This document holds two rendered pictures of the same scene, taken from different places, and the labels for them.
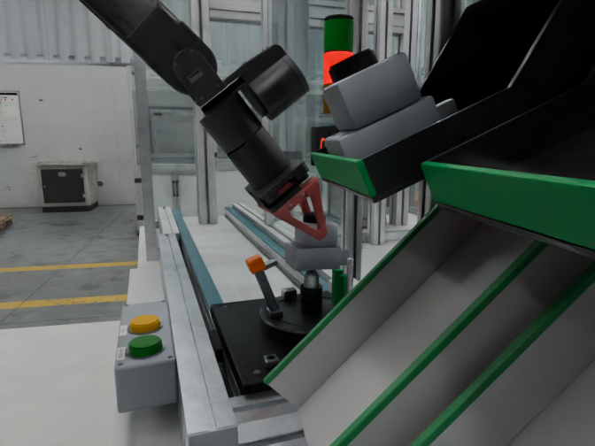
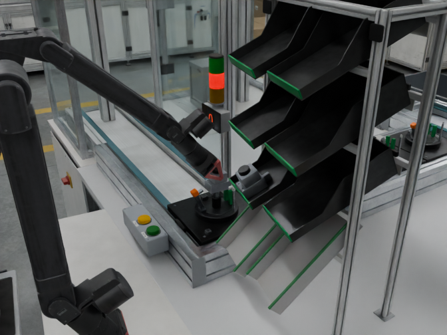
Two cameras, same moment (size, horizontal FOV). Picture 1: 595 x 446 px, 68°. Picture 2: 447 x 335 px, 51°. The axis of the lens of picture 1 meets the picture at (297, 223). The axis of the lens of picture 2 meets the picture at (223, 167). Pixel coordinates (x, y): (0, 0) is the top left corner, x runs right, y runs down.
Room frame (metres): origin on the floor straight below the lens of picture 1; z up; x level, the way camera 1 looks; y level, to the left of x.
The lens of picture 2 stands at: (-0.68, 0.22, 1.80)
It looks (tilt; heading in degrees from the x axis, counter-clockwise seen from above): 28 degrees down; 348
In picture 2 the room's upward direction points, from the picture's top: 1 degrees counter-clockwise
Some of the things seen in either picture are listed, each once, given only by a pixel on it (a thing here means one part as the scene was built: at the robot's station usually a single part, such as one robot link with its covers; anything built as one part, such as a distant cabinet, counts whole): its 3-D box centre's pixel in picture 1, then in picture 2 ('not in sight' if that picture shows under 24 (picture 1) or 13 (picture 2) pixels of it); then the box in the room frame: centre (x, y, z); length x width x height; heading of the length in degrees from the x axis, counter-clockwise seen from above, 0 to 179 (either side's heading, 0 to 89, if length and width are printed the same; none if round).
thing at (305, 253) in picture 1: (320, 240); (219, 178); (0.57, -0.03, 1.09); 0.08 x 0.04 x 0.07; 108
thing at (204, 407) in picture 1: (181, 305); (141, 200); (0.78, 0.21, 0.91); 0.89 x 0.06 x 0.11; 19
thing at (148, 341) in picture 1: (145, 348); (153, 231); (0.51, 0.19, 0.96); 0.04 x 0.04 x 0.02
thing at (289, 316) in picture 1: (311, 317); (216, 208); (0.57, -0.02, 0.98); 0.14 x 0.14 x 0.02
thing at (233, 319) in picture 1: (311, 330); (216, 213); (0.57, -0.02, 0.96); 0.24 x 0.24 x 0.02; 19
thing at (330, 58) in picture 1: (338, 69); (216, 79); (0.79, -0.07, 1.33); 0.05 x 0.05 x 0.05
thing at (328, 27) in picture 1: (338, 37); (216, 64); (0.79, -0.07, 1.38); 0.05 x 0.05 x 0.05
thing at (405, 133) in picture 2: not in sight; (424, 132); (0.89, -0.96, 1.01); 0.24 x 0.24 x 0.13; 19
